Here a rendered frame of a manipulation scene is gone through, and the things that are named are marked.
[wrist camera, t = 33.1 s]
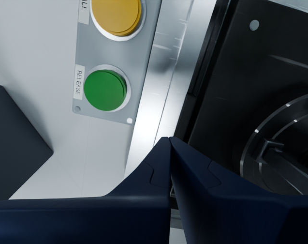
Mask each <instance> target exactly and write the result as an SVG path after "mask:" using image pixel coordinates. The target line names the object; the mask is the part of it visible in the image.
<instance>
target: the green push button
mask: <svg viewBox="0 0 308 244"><path fill-rule="evenodd" d="M84 93H85V96H86V98H87V100H88V101H89V103H90V104H91V105H92V106H94V107H95V108H97V109H99V110H102V111H112V110H115V109H117V108H118V107H120V106H121V105H122V103H123V102H124V100H125V98H126V95H127V86H126V83H125V81H124V79H123V78H122V77H121V75H119V74H118V73H117V72H115V71H113V70H110V69H100V70H97V71H94V72H92V73H91V74H90V75H89V76H88V77H87V79H86V81H85V83H84Z"/></svg>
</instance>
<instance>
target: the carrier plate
mask: <svg viewBox="0 0 308 244"><path fill-rule="evenodd" d="M307 86H308V13H306V12H303V11H300V10H297V9H294V8H291V7H288V6H285V5H282V4H279V3H276V2H272V1H269V0H231V2H230V5H229V8H228V11H227V14H226V16H225V19H224V22H223V25H222V28H221V30H220V34H219V37H218V40H217V43H216V45H215V48H214V51H213V54H212V57H211V60H210V63H209V66H208V69H207V72H206V74H205V78H204V80H203V83H202V86H201V89H200V92H199V95H198V98H197V101H196V104H195V106H194V109H193V112H192V115H191V118H190V121H189V124H188V127H187V130H186V133H185V135H184V138H183V141H184V142H185V143H187V144H188V145H190V146H191V147H193V148H195V149H196V150H197V151H199V152H201V153H202V154H204V155H205V156H207V157H208V158H210V159H211V160H212V161H215V162H216V163H218V164H219V165H221V166H223V167H224V168H226V169H228V170H229V171H231V172H233V173H235V172H234V169H233V164H232V152H233V147H234V143H235V140H236V138H237V135H238V134H239V132H240V130H241V128H242V127H243V125H244V124H245V123H246V121H247V120H248V119H249V118H250V117H251V116H252V114H253V113H254V112H256V111H257V110H258V109H259V108H260V107H261V106H263V105H264V104H265V103H267V102H268V101H270V100H272V99H273V98H275V97H277V96H279V95H281V94H283V93H285V92H288V91H291V90H294V89H297V88H301V87H307ZM170 203H171V209H175V210H179V209H178V205H177V201H176V196H175V192H174V188H173V184H172V179H171V177H170Z"/></svg>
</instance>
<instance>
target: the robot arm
mask: <svg viewBox="0 0 308 244"><path fill-rule="evenodd" d="M170 177H171V179H172V184H173V188H174V192H175V196H176V201H177V205H178V209H179V213H180V217H181V222H182V226H183V229H184V233H185V238H186V242H187V244H308V195H281V194H276V193H272V192H270V191H267V190H265V189H263V188H261V187H259V186H257V185H255V184H253V183H252V182H250V181H248V180H246V179H244V178H242V177H240V176H238V175H237V174H235V173H233V172H231V171H229V170H228V169H226V168H224V167H223V166H221V165H219V164H218V163H216V162H215V161H212V160H211V159H210V158H208V157H207V156H205V155H204V154H202V153H201V152H199V151H197V150H196V149H195V148H193V147H191V146H190V145H188V144H187V143H185V142H184V141H182V140H180V139H179V138H177V137H161V138H160V139H159V140H158V142H157V143H156V144H155V145H154V147H153V148H152V149H151V150H150V152H149V153H148V154H147V155H146V157H145V158H144V159H143V161H142V162H141V163H140V164H139V165H138V166H137V168H136V169H135V170H134V171H133V172H132V173H131V174H130V175H129V176H128V177H126V178H125V179H124V180H123V181H122V182H121V183H120V184H119V185H118V186H116V187H115V188H114V189H113V190H112V191H111V192H110V193H108V194H106V195H104V196H101V197H83V198H42V199H8V200H0V244H169V237H170V220H171V203H170Z"/></svg>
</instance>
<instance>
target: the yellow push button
mask: <svg viewBox="0 0 308 244"><path fill-rule="evenodd" d="M91 7H92V12H93V15H94V18H95V20H96V21H97V23H98V24H99V26H100V27H101V28H102V29H103V30H105V31H106V32H108V33H110V34H112V35H115V36H124V35H127V34H130V33H131V32H133V31H134V30H135V29H136V27H137V26H138V24H139V22H140V18H141V12H142V9H141V2H140V0H91Z"/></svg>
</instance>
